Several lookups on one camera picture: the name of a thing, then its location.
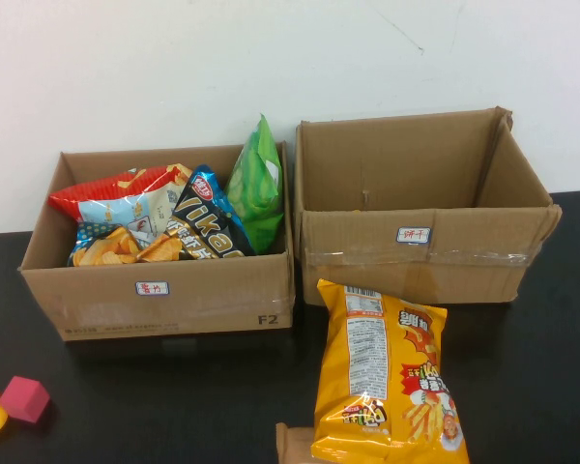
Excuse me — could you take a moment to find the yellow fries snack bag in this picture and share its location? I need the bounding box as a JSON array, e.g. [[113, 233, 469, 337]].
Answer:
[[310, 278, 471, 464]]

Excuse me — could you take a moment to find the brown cardboard piece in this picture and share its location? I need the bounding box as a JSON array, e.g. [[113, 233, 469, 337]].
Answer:
[[275, 421, 320, 464]]

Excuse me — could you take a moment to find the green snack bag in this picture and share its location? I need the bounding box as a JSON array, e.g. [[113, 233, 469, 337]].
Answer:
[[223, 113, 285, 255]]

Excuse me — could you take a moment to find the red and pale blue snack bag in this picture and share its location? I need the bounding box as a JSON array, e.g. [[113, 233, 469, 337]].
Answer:
[[47, 162, 194, 238]]

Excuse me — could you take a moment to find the black and blue shrimp chip bag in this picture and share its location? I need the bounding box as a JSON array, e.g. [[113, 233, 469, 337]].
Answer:
[[137, 164, 257, 262]]

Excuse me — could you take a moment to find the cardboard box with clear tape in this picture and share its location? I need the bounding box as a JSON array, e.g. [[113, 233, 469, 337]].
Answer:
[[293, 105, 564, 306]]

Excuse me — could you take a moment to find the cardboard box printed F2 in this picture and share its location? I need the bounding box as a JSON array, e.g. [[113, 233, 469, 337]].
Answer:
[[18, 140, 297, 343]]

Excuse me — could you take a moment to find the pink cube block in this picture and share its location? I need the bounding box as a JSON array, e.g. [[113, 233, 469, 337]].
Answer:
[[0, 375, 51, 423]]

